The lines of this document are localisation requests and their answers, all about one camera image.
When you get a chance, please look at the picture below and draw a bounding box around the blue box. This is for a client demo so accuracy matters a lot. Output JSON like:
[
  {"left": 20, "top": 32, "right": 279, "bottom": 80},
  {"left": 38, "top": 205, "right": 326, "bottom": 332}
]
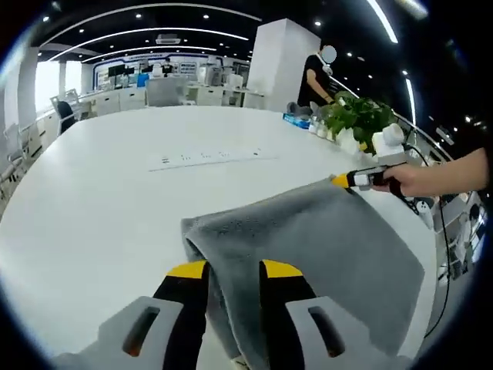
[{"left": 281, "top": 112, "right": 311, "bottom": 130}]

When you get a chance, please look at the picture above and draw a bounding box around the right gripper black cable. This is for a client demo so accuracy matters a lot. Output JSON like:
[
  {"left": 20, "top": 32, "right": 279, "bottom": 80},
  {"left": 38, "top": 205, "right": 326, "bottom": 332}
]
[{"left": 422, "top": 192, "right": 452, "bottom": 341}]

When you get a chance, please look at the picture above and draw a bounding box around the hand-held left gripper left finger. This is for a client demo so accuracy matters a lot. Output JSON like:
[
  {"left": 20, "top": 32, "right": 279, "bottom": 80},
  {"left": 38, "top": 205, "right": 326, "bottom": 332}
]
[{"left": 52, "top": 260, "right": 211, "bottom": 370}]

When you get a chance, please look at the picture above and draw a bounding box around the black cable bundle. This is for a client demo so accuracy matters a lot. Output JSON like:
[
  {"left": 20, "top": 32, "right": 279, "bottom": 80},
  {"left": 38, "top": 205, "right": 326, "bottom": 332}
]
[{"left": 399, "top": 193, "right": 425, "bottom": 217}]

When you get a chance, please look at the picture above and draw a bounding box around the white controller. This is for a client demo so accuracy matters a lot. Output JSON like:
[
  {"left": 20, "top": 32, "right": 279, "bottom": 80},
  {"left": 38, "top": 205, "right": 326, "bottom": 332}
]
[{"left": 415, "top": 198, "right": 434, "bottom": 229}]

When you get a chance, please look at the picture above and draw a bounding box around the white mesh office chair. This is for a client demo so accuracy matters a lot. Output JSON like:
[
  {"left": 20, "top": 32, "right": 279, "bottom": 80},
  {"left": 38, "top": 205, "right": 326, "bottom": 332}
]
[{"left": 2, "top": 122, "right": 32, "bottom": 171}]

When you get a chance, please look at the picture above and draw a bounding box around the grey folded cloth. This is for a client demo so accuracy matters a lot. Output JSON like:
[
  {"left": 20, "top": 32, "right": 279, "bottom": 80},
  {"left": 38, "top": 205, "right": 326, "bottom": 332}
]
[{"left": 287, "top": 101, "right": 314, "bottom": 117}]

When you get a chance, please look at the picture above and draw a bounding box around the person's right hand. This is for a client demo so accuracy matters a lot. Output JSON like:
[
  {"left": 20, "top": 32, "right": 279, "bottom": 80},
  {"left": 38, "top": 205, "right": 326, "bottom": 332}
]
[{"left": 371, "top": 163, "right": 424, "bottom": 199}]

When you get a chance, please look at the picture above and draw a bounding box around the light grey office chair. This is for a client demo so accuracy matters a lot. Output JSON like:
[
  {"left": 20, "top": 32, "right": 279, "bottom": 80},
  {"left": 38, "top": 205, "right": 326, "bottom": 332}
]
[{"left": 146, "top": 76, "right": 186, "bottom": 108}]

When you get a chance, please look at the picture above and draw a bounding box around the white table power strip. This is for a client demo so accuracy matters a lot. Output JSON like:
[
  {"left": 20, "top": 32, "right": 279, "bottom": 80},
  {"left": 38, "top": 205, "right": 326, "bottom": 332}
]
[{"left": 147, "top": 146, "right": 280, "bottom": 173}]

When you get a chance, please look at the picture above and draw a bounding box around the black office chair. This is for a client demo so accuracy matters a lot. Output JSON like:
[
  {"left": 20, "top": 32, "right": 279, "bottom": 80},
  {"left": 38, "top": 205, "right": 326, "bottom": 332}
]
[{"left": 56, "top": 99, "right": 77, "bottom": 135}]

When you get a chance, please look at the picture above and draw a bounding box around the green potted plant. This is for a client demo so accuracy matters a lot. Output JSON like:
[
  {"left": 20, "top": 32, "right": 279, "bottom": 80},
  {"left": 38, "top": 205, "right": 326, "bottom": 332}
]
[{"left": 322, "top": 91, "right": 398, "bottom": 156}]

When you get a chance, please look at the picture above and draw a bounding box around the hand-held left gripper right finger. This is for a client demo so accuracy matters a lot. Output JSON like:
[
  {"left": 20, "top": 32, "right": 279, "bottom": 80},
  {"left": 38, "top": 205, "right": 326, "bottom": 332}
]
[{"left": 257, "top": 258, "right": 411, "bottom": 370}]

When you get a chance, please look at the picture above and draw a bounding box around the grey towel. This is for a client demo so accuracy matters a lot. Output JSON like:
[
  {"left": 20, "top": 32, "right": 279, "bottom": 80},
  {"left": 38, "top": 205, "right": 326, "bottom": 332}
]
[{"left": 180, "top": 178, "right": 425, "bottom": 370}]

